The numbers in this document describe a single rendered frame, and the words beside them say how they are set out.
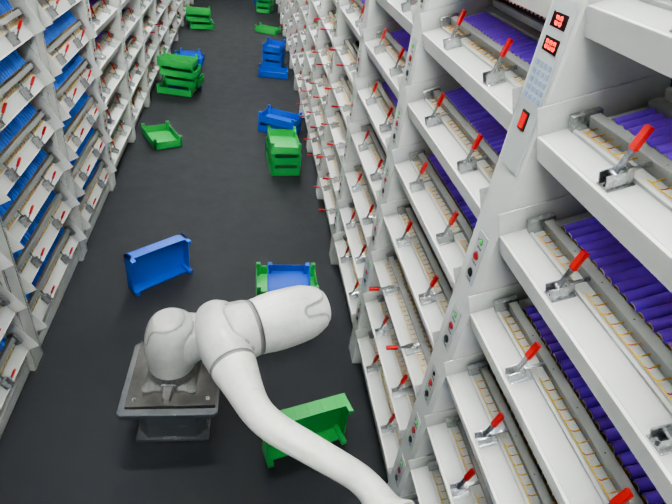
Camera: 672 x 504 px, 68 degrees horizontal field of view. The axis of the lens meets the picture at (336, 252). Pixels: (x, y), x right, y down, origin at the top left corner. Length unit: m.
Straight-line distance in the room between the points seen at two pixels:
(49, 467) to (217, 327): 1.05
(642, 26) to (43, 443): 2.00
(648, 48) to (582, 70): 0.16
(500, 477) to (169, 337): 1.04
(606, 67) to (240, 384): 0.85
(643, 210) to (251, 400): 0.74
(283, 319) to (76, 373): 1.27
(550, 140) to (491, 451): 0.62
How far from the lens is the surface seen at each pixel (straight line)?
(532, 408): 0.98
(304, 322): 1.17
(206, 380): 1.86
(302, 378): 2.15
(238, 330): 1.11
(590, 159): 0.85
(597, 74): 0.93
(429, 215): 1.40
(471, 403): 1.21
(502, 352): 1.05
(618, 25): 0.82
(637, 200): 0.77
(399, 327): 1.62
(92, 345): 2.35
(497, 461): 1.14
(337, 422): 2.00
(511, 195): 0.97
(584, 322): 0.85
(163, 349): 1.69
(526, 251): 0.97
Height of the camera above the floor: 1.65
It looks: 36 degrees down
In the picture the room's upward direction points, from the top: 9 degrees clockwise
